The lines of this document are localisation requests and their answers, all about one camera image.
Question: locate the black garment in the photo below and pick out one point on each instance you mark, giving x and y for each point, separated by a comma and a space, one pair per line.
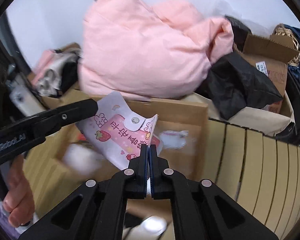
233, 84

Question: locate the left cardboard box with clothes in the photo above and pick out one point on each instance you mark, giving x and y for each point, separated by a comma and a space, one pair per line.
70, 47

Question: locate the beige cloth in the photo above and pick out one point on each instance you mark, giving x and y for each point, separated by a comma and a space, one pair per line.
59, 76

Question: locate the cardboard tray box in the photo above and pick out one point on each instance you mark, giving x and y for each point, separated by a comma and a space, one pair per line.
173, 115

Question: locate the beige canvas bag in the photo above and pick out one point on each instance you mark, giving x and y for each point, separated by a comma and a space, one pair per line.
260, 120

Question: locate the black suitcase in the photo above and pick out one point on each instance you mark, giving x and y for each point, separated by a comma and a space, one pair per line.
291, 134

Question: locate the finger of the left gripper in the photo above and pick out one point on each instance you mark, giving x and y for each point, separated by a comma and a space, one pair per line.
29, 132

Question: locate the pink cartoon card wallet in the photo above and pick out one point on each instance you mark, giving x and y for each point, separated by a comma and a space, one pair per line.
117, 132

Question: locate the translucent white plastic container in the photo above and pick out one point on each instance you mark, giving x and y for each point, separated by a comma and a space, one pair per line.
83, 160

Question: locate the left hand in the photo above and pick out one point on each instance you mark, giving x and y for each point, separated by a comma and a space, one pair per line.
19, 200

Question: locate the open brown cardboard box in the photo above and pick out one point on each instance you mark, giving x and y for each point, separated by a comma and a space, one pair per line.
272, 59

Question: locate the hello sticker upper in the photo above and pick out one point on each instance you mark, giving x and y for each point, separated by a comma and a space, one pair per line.
173, 139

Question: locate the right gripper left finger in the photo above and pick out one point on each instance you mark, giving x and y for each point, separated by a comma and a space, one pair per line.
137, 183

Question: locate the white tube bottle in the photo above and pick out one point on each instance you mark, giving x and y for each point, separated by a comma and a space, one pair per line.
151, 228

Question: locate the woven rattan ball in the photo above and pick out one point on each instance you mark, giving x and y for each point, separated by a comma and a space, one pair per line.
285, 36

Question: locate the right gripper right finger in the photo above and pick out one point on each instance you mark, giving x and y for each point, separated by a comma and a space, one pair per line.
160, 189

